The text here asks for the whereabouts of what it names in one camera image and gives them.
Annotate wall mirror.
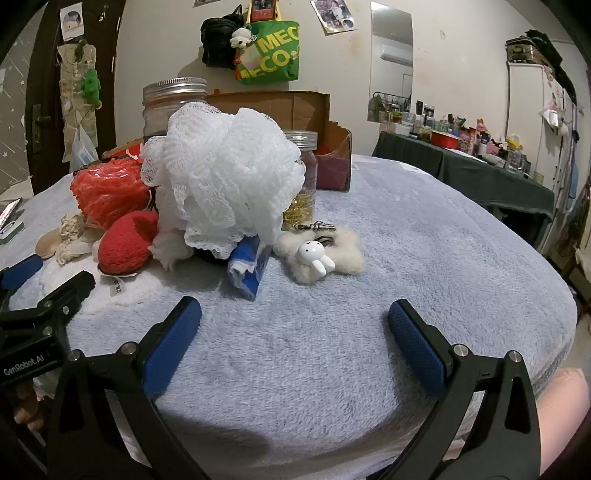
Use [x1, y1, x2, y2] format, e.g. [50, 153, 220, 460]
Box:
[367, 1, 414, 124]

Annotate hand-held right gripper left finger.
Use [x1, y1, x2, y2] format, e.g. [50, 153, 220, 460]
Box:
[48, 295, 211, 480]

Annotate blue tissue pack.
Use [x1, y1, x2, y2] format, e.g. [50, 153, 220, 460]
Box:
[226, 235, 274, 302]

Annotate white mesh bath pouf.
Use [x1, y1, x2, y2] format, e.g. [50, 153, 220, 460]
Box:
[140, 102, 306, 260]

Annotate beige hanging organiser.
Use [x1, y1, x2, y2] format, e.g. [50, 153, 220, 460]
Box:
[58, 39, 100, 162]

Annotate red plush sponge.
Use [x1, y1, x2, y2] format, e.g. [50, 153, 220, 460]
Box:
[95, 210, 160, 296]

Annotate row of cosmetic bottles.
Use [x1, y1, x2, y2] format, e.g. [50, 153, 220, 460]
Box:
[379, 99, 546, 181]

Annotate white square charger device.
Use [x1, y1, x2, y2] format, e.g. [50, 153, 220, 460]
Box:
[0, 220, 25, 243]

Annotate clear plastic bag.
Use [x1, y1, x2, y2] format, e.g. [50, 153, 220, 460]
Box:
[69, 124, 100, 174]

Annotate dark cloth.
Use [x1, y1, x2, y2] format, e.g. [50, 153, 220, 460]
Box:
[524, 28, 578, 100]

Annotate person's left hand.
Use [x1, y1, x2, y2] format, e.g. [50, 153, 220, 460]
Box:
[11, 376, 47, 425]

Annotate black backpack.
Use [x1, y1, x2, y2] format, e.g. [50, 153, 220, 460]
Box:
[200, 4, 245, 69]

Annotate small clear jar gold pieces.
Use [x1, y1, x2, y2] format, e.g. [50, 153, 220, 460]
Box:
[281, 130, 320, 232]

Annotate red bowl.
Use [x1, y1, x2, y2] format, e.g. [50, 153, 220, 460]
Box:
[430, 130, 460, 149]

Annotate white cabinet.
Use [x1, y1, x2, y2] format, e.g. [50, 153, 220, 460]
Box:
[505, 60, 578, 185]

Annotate green plush toy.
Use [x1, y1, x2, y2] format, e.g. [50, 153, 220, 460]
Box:
[82, 68, 103, 109]

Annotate white photo card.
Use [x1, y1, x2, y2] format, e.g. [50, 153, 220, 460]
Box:
[60, 2, 84, 41]

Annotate green tote bag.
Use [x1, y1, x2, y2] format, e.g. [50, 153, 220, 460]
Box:
[235, 0, 301, 85]

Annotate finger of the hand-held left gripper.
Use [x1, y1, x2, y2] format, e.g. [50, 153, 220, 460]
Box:
[0, 254, 44, 291]
[28, 270, 97, 333]

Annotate cardboard box red lining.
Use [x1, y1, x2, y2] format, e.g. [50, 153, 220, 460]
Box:
[102, 90, 352, 192]

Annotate red mesh bath pouf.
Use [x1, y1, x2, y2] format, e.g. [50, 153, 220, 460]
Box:
[70, 157, 153, 230]

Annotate smartphone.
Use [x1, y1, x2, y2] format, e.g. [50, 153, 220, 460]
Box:
[0, 198, 23, 227]

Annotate white fluffy sock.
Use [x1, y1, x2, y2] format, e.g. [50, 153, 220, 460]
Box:
[148, 231, 195, 271]

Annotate dark brown door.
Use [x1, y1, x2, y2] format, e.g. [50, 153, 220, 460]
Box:
[0, 0, 127, 195]

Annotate metal door handle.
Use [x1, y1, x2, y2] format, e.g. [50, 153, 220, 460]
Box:
[30, 104, 51, 155]

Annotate pink bed sheet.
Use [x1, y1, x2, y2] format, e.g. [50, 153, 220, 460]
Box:
[536, 367, 591, 476]

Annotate photo collage wall poster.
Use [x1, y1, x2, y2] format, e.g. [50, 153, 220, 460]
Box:
[310, 0, 358, 34]

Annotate white hanging pouch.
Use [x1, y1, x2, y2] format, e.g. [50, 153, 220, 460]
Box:
[538, 99, 566, 127]

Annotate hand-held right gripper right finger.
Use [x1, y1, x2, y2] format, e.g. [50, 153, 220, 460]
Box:
[388, 299, 542, 480]

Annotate black scrunchie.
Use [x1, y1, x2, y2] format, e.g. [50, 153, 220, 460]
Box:
[191, 247, 232, 266]

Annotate patterned storage case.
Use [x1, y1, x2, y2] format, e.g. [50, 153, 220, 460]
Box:
[505, 36, 550, 63]

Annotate table with green cloth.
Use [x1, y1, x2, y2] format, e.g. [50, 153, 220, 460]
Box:
[372, 130, 555, 245]

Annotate beige round powder puff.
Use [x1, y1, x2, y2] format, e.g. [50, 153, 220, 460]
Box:
[34, 231, 63, 257]

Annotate large glass jar metal lid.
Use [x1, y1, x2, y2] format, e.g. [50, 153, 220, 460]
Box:
[142, 77, 208, 139]

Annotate fluffy white bunny keychain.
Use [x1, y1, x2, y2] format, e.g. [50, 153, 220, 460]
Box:
[273, 222, 366, 283]

